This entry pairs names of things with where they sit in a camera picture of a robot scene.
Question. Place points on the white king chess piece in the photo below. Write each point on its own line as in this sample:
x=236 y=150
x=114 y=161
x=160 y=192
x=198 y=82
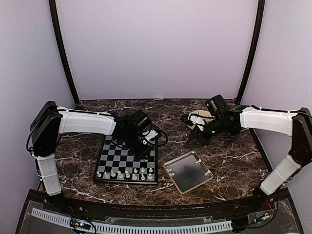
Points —
x=119 y=174

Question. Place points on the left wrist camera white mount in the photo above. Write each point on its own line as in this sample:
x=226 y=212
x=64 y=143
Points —
x=148 y=136

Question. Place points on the black front rail base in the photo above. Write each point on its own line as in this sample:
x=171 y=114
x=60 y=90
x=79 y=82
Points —
x=278 y=216

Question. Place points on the black frame post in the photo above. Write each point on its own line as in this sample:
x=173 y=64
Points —
x=252 y=51
x=61 y=50

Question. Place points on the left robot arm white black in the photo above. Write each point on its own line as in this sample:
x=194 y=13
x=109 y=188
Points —
x=53 y=122

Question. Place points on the black grey chessboard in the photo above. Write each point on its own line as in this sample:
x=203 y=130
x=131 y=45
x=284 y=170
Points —
x=115 y=156

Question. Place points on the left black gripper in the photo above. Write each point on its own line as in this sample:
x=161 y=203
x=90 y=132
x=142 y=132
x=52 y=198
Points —
x=141 y=153

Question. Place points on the white queen chess piece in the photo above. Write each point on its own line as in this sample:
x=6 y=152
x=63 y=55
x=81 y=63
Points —
x=127 y=174

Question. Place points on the left black frame post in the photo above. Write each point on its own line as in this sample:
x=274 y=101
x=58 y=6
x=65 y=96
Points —
x=61 y=50

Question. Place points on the grey slotted cable duct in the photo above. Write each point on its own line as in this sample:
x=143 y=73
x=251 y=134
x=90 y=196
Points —
x=80 y=225

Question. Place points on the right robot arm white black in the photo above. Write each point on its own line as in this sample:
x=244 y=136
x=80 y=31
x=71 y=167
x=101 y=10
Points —
x=285 y=134

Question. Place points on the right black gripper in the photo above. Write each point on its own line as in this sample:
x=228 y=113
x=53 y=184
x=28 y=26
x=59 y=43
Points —
x=203 y=140

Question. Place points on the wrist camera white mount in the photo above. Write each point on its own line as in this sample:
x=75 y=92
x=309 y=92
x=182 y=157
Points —
x=193 y=120
x=148 y=136

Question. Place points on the right black frame post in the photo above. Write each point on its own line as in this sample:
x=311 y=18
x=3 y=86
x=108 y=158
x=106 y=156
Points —
x=252 y=51

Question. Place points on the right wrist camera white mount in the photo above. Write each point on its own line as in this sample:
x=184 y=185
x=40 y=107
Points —
x=193 y=120

